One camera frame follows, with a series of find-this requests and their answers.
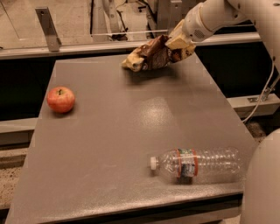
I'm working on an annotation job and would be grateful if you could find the metal rail bracket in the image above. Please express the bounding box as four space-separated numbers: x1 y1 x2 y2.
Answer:
35 7 61 52
168 0 182 30

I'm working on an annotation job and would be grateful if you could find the right metal rail bracket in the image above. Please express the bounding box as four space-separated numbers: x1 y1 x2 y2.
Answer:
168 0 182 30

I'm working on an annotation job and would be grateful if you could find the brown chip bag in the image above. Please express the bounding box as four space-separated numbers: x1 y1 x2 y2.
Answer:
122 35 184 73

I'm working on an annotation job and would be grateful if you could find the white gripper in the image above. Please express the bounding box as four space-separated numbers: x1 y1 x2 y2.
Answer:
165 3 214 59

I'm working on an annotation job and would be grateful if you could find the clear plastic water bottle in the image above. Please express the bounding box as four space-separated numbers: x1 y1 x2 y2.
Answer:
149 147 242 184

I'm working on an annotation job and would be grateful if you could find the white cable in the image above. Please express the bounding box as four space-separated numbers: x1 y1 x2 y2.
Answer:
241 56 277 124

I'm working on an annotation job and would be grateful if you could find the red apple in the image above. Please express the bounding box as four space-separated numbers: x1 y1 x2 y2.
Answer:
46 87 75 113

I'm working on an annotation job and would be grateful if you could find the left metal rail bracket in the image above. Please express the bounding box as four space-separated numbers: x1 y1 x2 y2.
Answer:
35 7 61 52

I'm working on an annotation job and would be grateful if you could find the horizontal metal rail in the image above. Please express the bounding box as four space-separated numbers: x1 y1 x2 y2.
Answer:
0 32 261 60

